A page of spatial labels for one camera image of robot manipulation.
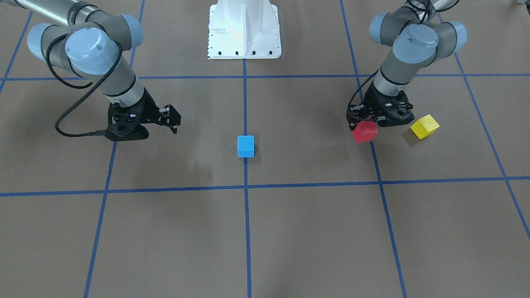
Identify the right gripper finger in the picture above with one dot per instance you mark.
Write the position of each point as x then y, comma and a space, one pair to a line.
167, 116

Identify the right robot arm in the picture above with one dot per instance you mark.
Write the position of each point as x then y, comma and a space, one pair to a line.
83, 49

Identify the white camera stand base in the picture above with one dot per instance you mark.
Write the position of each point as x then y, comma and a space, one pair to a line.
244, 29

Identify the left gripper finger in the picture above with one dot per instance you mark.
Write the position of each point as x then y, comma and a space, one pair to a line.
359, 113
388, 121

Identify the blue wooden block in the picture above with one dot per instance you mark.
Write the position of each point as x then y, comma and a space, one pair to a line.
245, 146

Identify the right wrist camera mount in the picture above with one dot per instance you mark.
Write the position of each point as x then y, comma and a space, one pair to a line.
125, 128

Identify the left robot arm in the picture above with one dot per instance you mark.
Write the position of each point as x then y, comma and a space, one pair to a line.
415, 42

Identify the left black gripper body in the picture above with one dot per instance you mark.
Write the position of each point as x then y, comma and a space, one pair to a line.
378, 95

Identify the red wooden block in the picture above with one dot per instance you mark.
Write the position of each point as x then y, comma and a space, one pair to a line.
365, 131

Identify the yellow wooden block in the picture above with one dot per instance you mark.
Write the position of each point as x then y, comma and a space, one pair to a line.
424, 126

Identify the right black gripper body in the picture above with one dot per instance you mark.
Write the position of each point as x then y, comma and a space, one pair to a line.
147, 107

